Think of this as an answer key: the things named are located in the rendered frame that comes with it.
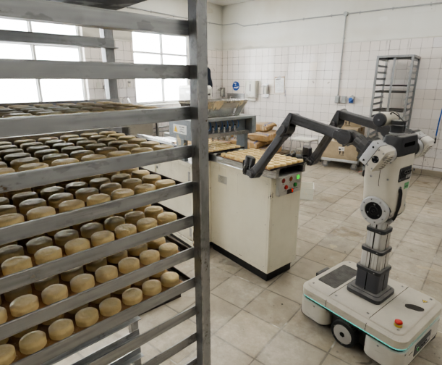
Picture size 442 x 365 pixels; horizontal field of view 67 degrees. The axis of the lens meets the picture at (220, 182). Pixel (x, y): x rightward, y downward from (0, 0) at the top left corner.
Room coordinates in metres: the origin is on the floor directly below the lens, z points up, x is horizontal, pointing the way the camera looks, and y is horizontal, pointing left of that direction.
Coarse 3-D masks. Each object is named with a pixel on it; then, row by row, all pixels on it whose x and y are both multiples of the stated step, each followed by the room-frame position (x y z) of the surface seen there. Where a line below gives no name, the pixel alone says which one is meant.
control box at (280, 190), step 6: (288, 174) 2.31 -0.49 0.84; (294, 174) 2.32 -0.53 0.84; (300, 174) 2.36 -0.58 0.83; (276, 180) 2.23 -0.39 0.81; (288, 180) 2.27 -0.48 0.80; (294, 180) 2.32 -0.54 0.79; (300, 180) 2.36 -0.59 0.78; (276, 186) 2.23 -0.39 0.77; (282, 186) 2.23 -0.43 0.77; (288, 186) 2.27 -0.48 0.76; (276, 192) 2.23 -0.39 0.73; (282, 192) 2.24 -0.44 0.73
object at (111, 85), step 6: (102, 30) 1.11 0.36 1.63; (108, 30) 1.11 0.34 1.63; (102, 36) 1.11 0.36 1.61; (108, 36) 1.11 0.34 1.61; (102, 54) 1.12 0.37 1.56; (108, 54) 1.10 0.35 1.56; (114, 54) 1.12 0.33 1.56; (108, 60) 1.10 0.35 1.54; (114, 60) 1.12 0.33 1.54; (108, 84) 1.10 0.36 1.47; (114, 84) 1.11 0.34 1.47; (108, 90) 1.10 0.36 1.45; (114, 90) 1.11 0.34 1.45; (108, 96) 1.11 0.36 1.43; (114, 96) 1.11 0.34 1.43; (120, 126) 1.12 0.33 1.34; (132, 324) 1.10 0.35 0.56; (132, 330) 1.10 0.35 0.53; (138, 360) 1.11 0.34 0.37
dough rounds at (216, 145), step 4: (188, 140) 3.22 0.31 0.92; (188, 144) 3.02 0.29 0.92; (208, 144) 3.05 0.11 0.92; (212, 144) 3.04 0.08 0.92; (216, 144) 3.02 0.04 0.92; (220, 144) 3.03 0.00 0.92; (224, 144) 3.02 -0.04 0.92; (228, 144) 3.03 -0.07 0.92; (232, 144) 3.02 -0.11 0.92; (208, 148) 2.87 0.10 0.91; (212, 148) 2.83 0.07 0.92; (216, 148) 2.82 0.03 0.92; (220, 148) 2.83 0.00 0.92; (224, 148) 2.87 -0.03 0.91; (228, 148) 2.86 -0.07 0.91; (208, 152) 2.75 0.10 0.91
